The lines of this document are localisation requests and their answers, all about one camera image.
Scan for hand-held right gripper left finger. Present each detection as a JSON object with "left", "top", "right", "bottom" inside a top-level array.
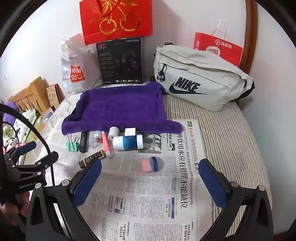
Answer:
[{"left": 25, "top": 159, "right": 102, "bottom": 241}]

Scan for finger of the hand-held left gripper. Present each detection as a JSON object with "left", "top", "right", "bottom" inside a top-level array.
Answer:
[
  {"left": 3, "top": 141, "right": 37, "bottom": 163},
  {"left": 11, "top": 151, "right": 59, "bottom": 179}
]

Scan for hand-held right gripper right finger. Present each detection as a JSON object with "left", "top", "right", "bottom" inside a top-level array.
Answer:
[{"left": 198, "top": 159, "right": 273, "bottom": 241}]

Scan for black and gold box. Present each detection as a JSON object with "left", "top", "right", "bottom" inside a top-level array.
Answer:
[{"left": 79, "top": 149, "right": 106, "bottom": 169}]

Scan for green binder clip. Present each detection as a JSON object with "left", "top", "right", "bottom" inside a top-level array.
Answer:
[{"left": 65, "top": 133, "right": 80, "bottom": 152}]

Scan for black rectangular device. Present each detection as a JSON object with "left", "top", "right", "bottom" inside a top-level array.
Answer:
[{"left": 79, "top": 131, "right": 89, "bottom": 153}]

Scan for pink highlighter pen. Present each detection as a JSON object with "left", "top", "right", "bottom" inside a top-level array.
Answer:
[{"left": 102, "top": 131, "right": 115, "bottom": 159}]

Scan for white roll of tape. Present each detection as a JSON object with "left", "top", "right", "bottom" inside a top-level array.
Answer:
[{"left": 108, "top": 126, "right": 120, "bottom": 141}]

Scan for white and blue bottle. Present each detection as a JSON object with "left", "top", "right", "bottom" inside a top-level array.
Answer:
[{"left": 112, "top": 135, "right": 144, "bottom": 151}]

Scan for pink and blue eraser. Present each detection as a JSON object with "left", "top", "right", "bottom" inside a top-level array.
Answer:
[{"left": 142, "top": 156, "right": 158, "bottom": 172}]

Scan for person's left hand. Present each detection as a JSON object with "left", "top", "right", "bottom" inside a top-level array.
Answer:
[{"left": 0, "top": 191, "right": 31, "bottom": 229}]

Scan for green cloth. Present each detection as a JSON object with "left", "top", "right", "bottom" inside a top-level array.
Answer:
[{"left": 2, "top": 125, "right": 16, "bottom": 144}]

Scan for white floral cloth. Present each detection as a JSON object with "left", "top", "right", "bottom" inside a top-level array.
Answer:
[{"left": 9, "top": 109, "right": 40, "bottom": 149}]

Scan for pale blue packet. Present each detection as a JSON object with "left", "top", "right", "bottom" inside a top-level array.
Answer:
[{"left": 38, "top": 111, "right": 56, "bottom": 130}]

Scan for purple plush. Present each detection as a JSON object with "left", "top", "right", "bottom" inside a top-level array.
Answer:
[{"left": 2, "top": 101, "right": 20, "bottom": 123}]

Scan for newspaper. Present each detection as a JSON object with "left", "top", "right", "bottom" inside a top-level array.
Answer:
[{"left": 43, "top": 93, "right": 200, "bottom": 241}]

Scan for light wooden furniture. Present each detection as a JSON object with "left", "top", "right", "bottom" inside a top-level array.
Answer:
[{"left": 8, "top": 76, "right": 52, "bottom": 115}]

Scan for brown patterned box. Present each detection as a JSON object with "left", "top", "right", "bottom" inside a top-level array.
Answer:
[{"left": 46, "top": 84, "right": 65, "bottom": 110}]

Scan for purple towel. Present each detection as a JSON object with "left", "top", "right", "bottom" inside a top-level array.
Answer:
[{"left": 61, "top": 82, "right": 183, "bottom": 136}]

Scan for white plastic shopping bag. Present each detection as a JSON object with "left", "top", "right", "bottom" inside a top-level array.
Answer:
[{"left": 60, "top": 33, "right": 103, "bottom": 94}]

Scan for grey waist bag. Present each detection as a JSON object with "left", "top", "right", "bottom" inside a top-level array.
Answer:
[{"left": 153, "top": 42, "right": 255, "bottom": 112}]

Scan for black headphone box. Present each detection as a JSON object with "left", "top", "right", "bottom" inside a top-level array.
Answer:
[{"left": 96, "top": 37, "right": 145, "bottom": 85}]

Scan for red gift bag gold print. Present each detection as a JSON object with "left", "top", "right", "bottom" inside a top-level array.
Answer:
[{"left": 79, "top": 0, "right": 154, "bottom": 46}]

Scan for brown wooden headboard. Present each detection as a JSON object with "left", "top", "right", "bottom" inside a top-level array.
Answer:
[{"left": 238, "top": 0, "right": 258, "bottom": 75}]

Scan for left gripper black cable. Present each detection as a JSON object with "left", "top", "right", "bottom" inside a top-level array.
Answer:
[{"left": 0, "top": 103, "right": 56, "bottom": 188}]

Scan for red paper bag white handles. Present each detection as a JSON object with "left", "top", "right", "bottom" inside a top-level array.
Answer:
[{"left": 193, "top": 20, "right": 244, "bottom": 67}]

